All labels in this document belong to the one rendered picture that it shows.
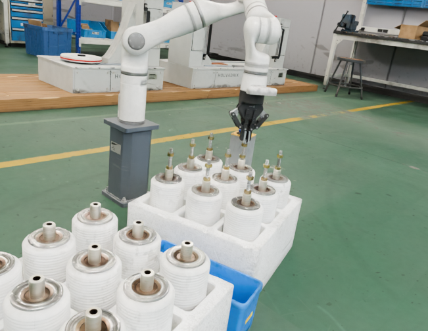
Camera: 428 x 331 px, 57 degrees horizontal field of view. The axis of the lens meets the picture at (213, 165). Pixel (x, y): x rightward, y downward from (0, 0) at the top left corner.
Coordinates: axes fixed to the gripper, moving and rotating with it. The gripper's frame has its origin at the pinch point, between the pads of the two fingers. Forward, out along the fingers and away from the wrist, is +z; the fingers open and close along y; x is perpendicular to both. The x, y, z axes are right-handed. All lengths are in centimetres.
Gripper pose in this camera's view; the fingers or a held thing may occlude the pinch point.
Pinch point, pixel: (245, 136)
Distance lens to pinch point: 123.6
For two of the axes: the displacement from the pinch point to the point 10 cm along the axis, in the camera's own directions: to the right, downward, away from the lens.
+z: -1.2, 9.3, 3.4
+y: -9.4, 0.0, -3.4
